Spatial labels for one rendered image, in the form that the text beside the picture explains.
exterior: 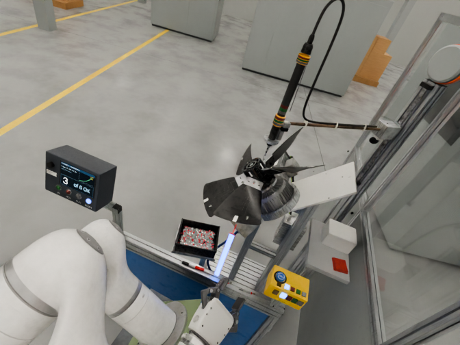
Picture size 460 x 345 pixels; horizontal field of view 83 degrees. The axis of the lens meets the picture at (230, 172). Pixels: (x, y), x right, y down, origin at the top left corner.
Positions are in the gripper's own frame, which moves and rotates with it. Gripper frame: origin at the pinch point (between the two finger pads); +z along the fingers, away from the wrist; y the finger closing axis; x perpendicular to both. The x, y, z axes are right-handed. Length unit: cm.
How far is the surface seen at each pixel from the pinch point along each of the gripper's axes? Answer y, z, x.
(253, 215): 0.3, 38.0, -18.5
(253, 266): 78, 75, -107
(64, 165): -63, 1, -54
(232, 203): -7.5, 38.7, -27.2
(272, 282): 22.4, 21.4, -12.6
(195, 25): -271, 590, -441
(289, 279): 27.0, 27.1, -10.2
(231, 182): -10, 58, -43
